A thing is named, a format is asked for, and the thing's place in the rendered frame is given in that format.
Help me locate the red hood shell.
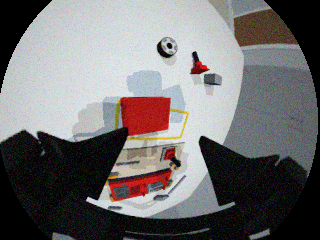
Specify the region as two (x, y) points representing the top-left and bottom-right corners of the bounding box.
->
(120, 96), (171, 136)

